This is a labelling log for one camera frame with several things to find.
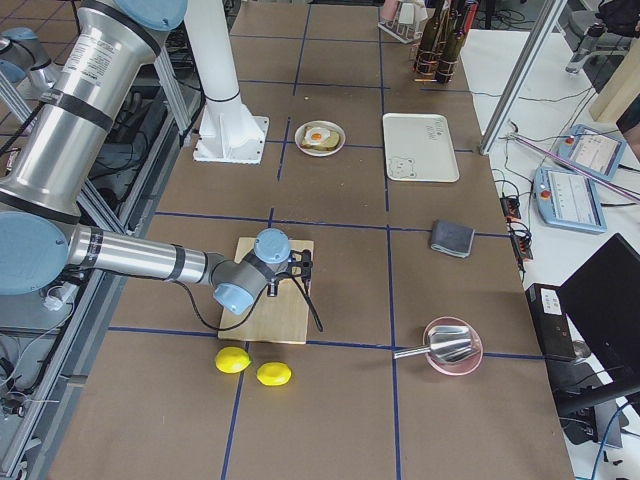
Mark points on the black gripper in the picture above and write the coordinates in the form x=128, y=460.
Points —
x=274, y=288

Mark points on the white round plate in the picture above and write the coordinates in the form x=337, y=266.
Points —
x=319, y=123

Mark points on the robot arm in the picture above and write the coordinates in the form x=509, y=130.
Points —
x=41, y=229
x=26, y=64

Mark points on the cream bear serving tray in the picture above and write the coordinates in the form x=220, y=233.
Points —
x=418, y=148

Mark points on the wooden cutting board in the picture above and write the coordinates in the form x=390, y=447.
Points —
x=279, y=319

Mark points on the yellow lemon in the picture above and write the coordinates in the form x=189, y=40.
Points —
x=232, y=360
x=274, y=374

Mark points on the fried egg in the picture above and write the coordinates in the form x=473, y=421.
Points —
x=316, y=135

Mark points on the bottom bread slice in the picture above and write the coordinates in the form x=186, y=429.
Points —
x=329, y=145

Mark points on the metal scoop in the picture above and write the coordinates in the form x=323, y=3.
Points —
x=447, y=344

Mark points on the grey folded cloth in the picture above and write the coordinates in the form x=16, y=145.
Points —
x=451, y=238

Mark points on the pink bowl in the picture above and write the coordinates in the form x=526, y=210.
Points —
x=461, y=368

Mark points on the black box device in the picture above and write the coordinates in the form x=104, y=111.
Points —
x=550, y=322

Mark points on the dark green wine bottle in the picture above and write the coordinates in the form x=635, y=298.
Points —
x=464, y=12

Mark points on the blue teach pendant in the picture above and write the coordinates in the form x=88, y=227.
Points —
x=568, y=201
x=593, y=150

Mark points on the black monitor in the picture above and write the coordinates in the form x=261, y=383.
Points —
x=601, y=299

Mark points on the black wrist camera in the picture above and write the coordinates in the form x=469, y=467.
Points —
x=301, y=264

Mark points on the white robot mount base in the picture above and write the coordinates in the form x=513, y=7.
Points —
x=228, y=132

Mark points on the copper wire bottle rack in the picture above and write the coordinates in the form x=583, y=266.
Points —
x=436, y=66

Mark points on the white wire cup rack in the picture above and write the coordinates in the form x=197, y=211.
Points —
x=404, y=20

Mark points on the aluminium frame post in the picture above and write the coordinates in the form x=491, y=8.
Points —
x=541, y=29

